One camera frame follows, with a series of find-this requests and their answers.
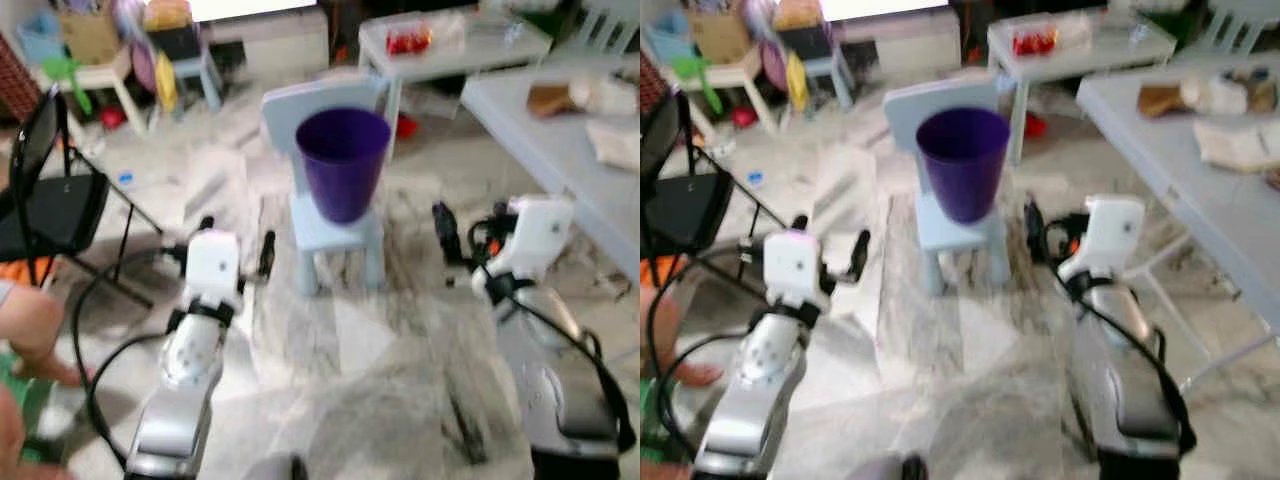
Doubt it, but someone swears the purple plastic rubbish bin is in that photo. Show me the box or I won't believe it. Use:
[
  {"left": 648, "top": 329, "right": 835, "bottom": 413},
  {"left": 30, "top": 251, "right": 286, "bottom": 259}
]
[
  {"left": 295, "top": 107, "right": 393, "bottom": 225},
  {"left": 915, "top": 107, "right": 1013, "bottom": 225}
]

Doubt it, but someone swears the light blue kids chair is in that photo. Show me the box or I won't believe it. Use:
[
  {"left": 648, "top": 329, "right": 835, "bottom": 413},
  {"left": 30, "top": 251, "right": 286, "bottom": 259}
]
[
  {"left": 882, "top": 75, "right": 1013, "bottom": 297},
  {"left": 260, "top": 75, "right": 393, "bottom": 297}
]

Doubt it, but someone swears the large white folding table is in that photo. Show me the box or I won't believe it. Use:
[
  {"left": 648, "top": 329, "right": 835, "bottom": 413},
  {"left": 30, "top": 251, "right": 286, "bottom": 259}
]
[
  {"left": 460, "top": 62, "right": 641, "bottom": 283},
  {"left": 1075, "top": 58, "right": 1280, "bottom": 393}
]

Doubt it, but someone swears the black folding chair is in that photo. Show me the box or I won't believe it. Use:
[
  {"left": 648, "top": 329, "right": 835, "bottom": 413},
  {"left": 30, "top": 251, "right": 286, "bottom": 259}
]
[
  {"left": 640, "top": 90, "right": 793, "bottom": 293},
  {"left": 0, "top": 88, "right": 167, "bottom": 303}
]

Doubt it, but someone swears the brown cardboard piece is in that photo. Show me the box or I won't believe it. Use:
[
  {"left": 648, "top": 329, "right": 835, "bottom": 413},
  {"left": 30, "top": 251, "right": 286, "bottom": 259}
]
[
  {"left": 527, "top": 83, "right": 577, "bottom": 119},
  {"left": 1137, "top": 83, "right": 1187, "bottom": 120}
]

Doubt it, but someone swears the printed white paper sheet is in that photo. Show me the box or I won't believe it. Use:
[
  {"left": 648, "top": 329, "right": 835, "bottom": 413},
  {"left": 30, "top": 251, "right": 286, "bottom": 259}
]
[
  {"left": 1192, "top": 120, "right": 1280, "bottom": 174},
  {"left": 585, "top": 120, "right": 641, "bottom": 172}
]

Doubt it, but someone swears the yellow plastic toy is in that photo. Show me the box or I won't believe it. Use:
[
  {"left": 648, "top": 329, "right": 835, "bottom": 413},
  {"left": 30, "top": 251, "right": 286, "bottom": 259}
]
[
  {"left": 155, "top": 52, "right": 180, "bottom": 114},
  {"left": 785, "top": 52, "right": 810, "bottom": 114}
]

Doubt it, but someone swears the crumpled clear plastic packaging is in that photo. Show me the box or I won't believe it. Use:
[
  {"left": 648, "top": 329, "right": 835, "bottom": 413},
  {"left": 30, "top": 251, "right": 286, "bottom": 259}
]
[
  {"left": 570, "top": 75, "right": 641, "bottom": 117},
  {"left": 1180, "top": 75, "right": 1253, "bottom": 117}
]

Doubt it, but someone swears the small white kids table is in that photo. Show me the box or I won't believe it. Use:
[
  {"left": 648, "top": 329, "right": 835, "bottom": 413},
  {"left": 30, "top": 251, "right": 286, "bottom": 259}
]
[
  {"left": 357, "top": 10, "right": 554, "bottom": 163},
  {"left": 987, "top": 10, "right": 1180, "bottom": 167}
]

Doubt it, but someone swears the small beige kids table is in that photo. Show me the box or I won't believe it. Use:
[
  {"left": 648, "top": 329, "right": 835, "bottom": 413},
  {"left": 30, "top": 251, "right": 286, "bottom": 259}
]
[
  {"left": 695, "top": 56, "right": 783, "bottom": 137},
  {"left": 65, "top": 58, "right": 153, "bottom": 137}
]

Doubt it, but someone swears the person's bare leg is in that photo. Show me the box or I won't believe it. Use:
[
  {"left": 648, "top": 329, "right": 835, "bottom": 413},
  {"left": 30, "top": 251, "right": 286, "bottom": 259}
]
[
  {"left": 640, "top": 285, "right": 723, "bottom": 480},
  {"left": 0, "top": 280, "right": 87, "bottom": 480}
]

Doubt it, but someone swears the green toy scoop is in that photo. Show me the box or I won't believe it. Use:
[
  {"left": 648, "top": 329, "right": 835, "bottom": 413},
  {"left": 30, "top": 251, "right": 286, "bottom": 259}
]
[
  {"left": 669, "top": 55, "right": 724, "bottom": 114},
  {"left": 40, "top": 57, "right": 94, "bottom": 114}
]

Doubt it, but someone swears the printed clear plastic bag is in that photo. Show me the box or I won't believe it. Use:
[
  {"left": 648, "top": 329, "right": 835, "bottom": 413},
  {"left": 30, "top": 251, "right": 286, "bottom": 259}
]
[
  {"left": 430, "top": 12, "right": 503, "bottom": 51},
  {"left": 1055, "top": 12, "right": 1126, "bottom": 51}
]

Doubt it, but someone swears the red snack packet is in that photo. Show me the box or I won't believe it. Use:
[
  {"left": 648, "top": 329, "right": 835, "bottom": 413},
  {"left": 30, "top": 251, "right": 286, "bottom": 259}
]
[
  {"left": 1011, "top": 30, "right": 1060, "bottom": 58},
  {"left": 385, "top": 28, "right": 434, "bottom": 57}
]

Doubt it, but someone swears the brown cardboard box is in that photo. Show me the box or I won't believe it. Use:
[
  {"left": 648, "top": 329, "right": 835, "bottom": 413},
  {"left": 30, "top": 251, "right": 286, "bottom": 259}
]
[
  {"left": 60, "top": 10, "right": 122, "bottom": 67},
  {"left": 689, "top": 10, "right": 752, "bottom": 64}
]

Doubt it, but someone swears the white slatted kids chair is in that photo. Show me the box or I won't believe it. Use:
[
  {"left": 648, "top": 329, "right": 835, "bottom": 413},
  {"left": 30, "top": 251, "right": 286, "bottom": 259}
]
[
  {"left": 1194, "top": 0, "right": 1280, "bottom": 57},
  {"left": 568, "top": 0, "right": 641, "bottom": 57}
]

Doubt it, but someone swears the light blue plastic basket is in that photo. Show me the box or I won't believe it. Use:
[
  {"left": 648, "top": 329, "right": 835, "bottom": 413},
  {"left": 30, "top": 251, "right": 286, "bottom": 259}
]
[
  {"left": 645, "top": 12, "right": 693, "bottom": 64},
  {"left": 15, "top": 12, "right": 63, "bottom": 67}
]

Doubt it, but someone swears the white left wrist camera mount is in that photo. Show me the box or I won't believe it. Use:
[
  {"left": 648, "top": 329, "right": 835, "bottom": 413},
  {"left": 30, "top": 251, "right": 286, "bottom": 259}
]
[
  {"left": 764, "top": 231, "right": 827, "bottom": 313},
  {"left": 184, "top": 230, "right": 247, "bottom": 313}
]

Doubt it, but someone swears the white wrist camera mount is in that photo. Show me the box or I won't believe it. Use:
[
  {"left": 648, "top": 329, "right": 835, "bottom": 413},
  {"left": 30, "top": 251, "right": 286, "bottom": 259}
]
[
  {"left": 1058, "top": 194, "right": 1147, "bottom": 289},
  {"left": 184, "top": 230, "right": 247, "bottom": 313},
  {"left": 764, "top": 231, "right": 827, "bottom": 313},
  {"left": 488, "top": 194, "right": 577, "bottom": 293}
]

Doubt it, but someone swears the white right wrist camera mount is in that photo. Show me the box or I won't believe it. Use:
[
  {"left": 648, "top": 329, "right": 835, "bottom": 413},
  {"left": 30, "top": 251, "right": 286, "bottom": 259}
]
[
  {"left": 488, "top": 194, "right": 577, "bottom": 293},
  {"left": 1058, "top": 194, "right": 1147, "bottom": 289}
]

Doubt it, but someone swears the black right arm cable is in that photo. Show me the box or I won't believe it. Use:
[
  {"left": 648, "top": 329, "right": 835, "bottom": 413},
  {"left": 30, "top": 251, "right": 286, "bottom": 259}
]
[
  {"left": 1068, "top": 275, "right": 1199, "bottom": 456},
  {"left": 498, "top": 278, "right": 638, "bottom": 453}
]

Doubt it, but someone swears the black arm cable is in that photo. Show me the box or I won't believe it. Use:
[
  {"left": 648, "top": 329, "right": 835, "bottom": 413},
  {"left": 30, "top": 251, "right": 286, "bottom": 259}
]
[
  {"left": 70, "top": 245, "right": 193, "bottom": 471},
  {"left": 1068, "top": 275, "right": 1199, "bottom": 456},
  {"left": 498, "top": 278, "right": 638, "bottom": 453},
  {"left": 645, "top": 245, "right": 773, "bottom": 463}
]

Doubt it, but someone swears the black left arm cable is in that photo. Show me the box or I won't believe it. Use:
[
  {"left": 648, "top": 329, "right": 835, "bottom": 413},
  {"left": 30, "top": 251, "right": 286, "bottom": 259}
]
[
  {"left": 645, "top": 245, "right": 773, "bottom": 463},
  {"left": 70, "top": 245, "right": 193, "bottom": 471}
]

